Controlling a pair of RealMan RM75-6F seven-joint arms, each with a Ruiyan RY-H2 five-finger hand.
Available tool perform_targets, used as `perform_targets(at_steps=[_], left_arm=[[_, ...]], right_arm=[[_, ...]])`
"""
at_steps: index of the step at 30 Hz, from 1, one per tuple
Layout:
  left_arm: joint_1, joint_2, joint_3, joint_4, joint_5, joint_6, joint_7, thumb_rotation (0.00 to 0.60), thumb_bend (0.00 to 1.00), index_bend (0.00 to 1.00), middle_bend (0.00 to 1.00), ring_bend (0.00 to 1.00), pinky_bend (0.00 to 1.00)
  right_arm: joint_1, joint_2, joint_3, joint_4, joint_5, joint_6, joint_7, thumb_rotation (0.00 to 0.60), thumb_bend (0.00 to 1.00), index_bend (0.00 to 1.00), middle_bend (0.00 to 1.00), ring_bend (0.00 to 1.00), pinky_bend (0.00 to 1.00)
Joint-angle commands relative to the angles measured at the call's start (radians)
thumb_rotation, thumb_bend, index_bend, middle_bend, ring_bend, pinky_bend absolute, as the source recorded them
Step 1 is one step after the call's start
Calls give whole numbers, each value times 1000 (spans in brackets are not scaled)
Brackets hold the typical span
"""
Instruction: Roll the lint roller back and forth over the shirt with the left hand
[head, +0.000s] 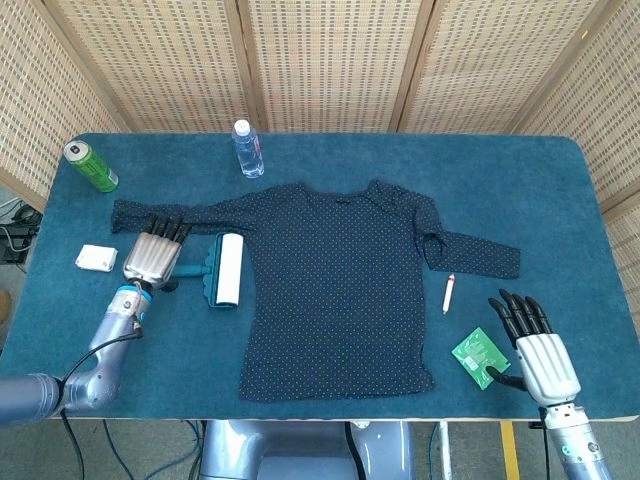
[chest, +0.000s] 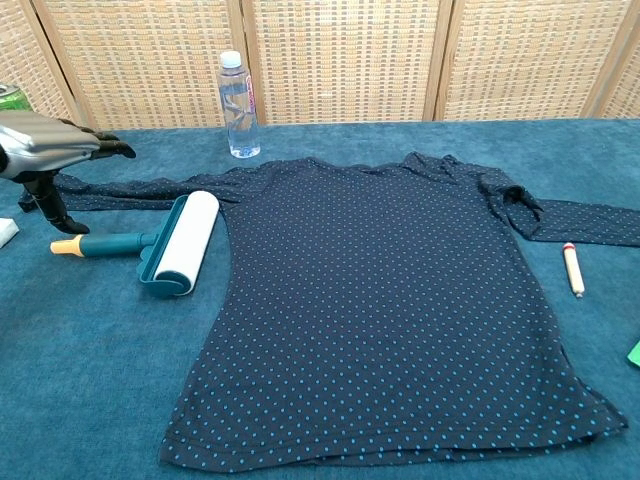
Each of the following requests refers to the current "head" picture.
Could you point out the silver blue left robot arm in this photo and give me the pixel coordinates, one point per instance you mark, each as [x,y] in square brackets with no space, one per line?
[105,360]

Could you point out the navy polka dot shirt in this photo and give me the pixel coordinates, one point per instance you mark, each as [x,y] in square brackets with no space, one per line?
[340,290]

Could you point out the white table leg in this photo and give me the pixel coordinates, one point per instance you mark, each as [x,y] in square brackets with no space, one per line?
[446,450]

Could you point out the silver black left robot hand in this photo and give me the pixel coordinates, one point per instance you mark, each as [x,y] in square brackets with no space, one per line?
[150,260]

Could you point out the green foil packet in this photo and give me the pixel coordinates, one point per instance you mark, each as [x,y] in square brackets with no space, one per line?
[477,352]

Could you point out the clear plastic water bottle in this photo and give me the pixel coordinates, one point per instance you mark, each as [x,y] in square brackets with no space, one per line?
[248,152]

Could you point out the white red-tipped pen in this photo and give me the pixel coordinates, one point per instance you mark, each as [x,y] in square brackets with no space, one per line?
[448,295]

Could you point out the green drink can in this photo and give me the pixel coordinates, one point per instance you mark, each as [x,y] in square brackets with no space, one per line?
[95,170]

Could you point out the teal carpet table cover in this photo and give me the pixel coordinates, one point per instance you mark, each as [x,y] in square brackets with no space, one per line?
[150,350]

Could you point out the teal lint roller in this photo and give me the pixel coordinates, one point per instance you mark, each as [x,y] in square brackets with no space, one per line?
[230,270]

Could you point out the silver blue robot torso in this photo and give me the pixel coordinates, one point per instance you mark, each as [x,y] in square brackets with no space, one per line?
[300,450]

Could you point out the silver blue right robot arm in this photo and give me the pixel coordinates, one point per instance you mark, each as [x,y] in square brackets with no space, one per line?
[575,445]

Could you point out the woven wooden folding screen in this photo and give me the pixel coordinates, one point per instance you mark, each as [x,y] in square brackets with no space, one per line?
[340,60]

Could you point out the small white tissue pack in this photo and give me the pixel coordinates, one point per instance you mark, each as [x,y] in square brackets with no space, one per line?
[96,258]

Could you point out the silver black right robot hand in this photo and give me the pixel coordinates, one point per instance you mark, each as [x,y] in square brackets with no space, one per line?
[547,367]

